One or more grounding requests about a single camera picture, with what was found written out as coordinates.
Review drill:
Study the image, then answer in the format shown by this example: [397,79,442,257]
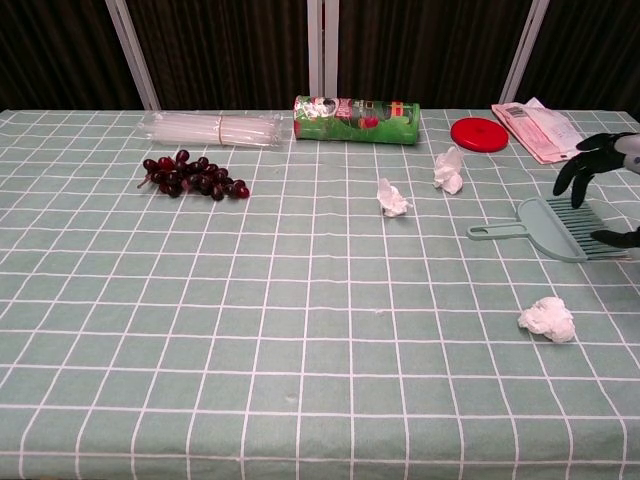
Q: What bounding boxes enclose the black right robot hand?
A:
[553,132,640,250]

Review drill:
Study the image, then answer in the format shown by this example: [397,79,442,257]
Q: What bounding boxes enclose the tall white tissue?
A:
[432,145,466,196]

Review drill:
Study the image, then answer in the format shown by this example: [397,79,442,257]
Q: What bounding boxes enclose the pink white plastic package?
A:
[491,97,594,165]

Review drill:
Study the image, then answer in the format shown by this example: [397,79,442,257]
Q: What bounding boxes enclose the red round plastic lid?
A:
[450,117,510,154]

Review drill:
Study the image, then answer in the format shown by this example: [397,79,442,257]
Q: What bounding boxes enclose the green chip can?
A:
[292,94,421,148]

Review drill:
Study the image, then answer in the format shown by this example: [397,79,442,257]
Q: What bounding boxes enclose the clear pack of white straws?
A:
[137,111,295,151]

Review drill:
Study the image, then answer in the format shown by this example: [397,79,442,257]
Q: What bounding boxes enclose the green checkered tablecloth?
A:
[0,107,640,480]

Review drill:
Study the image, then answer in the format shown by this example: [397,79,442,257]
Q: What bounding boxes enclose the dark pleated curtain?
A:
[0,0,640,112]

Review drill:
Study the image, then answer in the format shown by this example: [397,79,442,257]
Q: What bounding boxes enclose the dark red grape bunch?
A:
[136,149,251,202]

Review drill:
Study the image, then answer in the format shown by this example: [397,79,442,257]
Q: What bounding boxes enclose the white slanted frame post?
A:
[104,0,162,111]
[499,0,551,105]

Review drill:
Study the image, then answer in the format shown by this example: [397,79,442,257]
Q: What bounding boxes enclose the white upright frame post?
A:
[323,0,341,99]
[306,0,322,99]

